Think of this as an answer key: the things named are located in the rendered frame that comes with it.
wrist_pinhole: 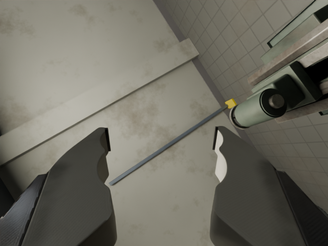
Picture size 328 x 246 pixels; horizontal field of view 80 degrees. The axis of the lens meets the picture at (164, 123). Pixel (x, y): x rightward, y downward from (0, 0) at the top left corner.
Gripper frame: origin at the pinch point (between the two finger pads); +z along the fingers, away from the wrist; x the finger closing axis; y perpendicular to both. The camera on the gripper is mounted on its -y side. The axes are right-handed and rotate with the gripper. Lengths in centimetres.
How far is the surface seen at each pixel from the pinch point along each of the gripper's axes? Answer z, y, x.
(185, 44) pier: 309, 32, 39
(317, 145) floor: 159, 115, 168
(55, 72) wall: 258, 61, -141
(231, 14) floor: 232, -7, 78
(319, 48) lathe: 73, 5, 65
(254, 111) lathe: 71, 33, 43
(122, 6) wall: 338, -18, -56
